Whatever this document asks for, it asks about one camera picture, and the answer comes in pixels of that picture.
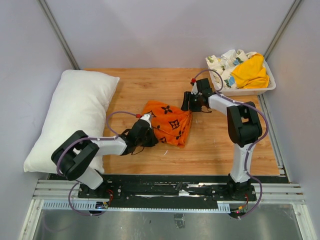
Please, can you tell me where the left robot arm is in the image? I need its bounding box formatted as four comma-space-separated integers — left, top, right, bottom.
51, 114, 158, 198

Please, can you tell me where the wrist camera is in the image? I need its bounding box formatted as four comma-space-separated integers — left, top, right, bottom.
190, 78, 199, 95
135, 113, 153, 126

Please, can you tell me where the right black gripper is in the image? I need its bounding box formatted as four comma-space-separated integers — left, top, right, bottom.
180, 91, 202, 113

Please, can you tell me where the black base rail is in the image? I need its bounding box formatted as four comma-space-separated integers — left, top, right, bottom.
48, 173, 287, 211

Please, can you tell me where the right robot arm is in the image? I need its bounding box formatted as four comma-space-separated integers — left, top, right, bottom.
181, 78, 263, 201

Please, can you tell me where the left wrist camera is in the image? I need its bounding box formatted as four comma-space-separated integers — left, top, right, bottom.
135, 113, 153, 126

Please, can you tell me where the white printed cloth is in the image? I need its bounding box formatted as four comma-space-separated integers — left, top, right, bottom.
205, 49, 257, 89

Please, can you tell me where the orange patterned pillowcase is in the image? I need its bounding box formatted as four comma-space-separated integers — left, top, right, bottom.
142, 100, 192, 148

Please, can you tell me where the white plastic basket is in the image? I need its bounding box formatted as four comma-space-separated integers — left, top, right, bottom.
209, 60, 276, 96

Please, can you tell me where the right aluminium frame post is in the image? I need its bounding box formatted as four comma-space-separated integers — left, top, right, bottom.
264, 0, 304, 61

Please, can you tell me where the aluminium frame post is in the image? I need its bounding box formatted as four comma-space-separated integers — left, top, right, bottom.
37, 0, 81, 70
264, 0, 304, 61

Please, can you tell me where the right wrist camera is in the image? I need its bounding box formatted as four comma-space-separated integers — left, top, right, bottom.
190, 78, 199, 95

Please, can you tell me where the white pillow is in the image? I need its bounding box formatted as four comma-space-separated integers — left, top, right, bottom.
23, 70, 120, 173

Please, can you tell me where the yellow cloth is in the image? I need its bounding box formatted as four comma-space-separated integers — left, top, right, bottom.
231, 53, 270, 89

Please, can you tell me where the white slotted cable duct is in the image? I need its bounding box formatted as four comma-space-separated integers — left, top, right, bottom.
41, 199, 231, 214

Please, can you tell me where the left aluminium frame post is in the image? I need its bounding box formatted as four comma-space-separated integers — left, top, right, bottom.
37, 0, 81, 70

